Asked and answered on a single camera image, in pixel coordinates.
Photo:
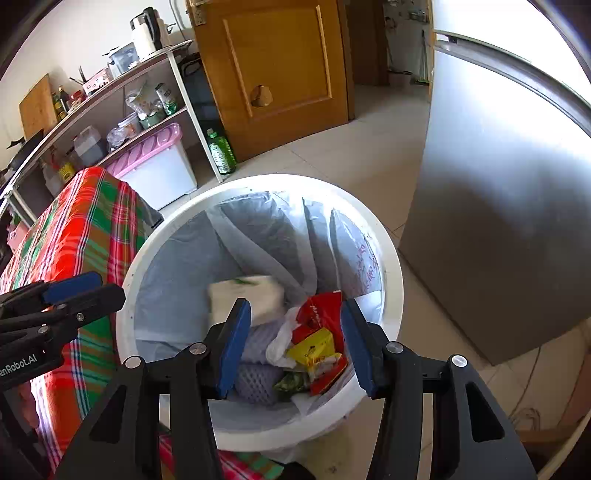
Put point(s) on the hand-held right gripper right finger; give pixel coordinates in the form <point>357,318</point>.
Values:
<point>358,350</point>

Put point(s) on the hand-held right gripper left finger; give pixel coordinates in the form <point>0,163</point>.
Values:
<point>235,350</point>

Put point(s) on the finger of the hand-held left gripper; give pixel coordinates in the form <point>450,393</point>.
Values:
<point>74,286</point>
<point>97,302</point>

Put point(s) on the white foam fruit net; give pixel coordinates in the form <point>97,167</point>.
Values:
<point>258,383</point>

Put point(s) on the gold snack wrapper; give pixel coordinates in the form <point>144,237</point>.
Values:
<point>314,350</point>

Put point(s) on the white plastic bag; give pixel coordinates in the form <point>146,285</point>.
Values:
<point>281,341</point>

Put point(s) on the red plastic bag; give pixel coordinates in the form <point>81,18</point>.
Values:
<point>318,314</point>

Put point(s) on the white paper packet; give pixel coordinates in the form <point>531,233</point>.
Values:
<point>249,297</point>

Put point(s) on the green snack wrapper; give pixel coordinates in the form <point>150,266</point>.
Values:
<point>291,382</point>

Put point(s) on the white trash bin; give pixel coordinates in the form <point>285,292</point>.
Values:
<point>147,258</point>

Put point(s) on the plaid tablecloth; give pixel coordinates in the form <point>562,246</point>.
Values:
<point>78,221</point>

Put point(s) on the clear bin liner bag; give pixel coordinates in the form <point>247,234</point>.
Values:
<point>184,258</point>

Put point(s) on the white plastic jerrycan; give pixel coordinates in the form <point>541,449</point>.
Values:
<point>90,147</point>

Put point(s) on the pink plastic tray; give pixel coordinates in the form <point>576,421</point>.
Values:
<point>161,175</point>

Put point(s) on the black frying pan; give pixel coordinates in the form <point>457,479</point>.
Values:
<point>25,152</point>

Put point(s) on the dark oil bottle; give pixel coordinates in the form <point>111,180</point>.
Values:
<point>63,101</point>
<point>56,107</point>

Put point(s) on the wooden cutting board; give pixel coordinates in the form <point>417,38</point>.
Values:
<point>37,108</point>

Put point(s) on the green bottle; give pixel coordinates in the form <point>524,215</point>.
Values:
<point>221,154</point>

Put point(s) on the steel kitchen shelf rack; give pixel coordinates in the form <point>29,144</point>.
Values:
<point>194,120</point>

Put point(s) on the white chopstick holder box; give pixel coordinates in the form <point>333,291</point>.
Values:
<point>99,82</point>

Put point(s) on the silver refrigerator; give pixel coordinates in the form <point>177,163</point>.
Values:
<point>498,184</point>

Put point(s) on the clear plastic container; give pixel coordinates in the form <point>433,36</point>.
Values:
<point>124,57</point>

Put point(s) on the white electric kettle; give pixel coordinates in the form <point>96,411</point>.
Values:
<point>145,34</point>

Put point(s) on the broom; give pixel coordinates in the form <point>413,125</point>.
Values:
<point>423,69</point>

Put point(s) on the wooden door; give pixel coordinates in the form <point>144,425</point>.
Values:
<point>286,60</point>

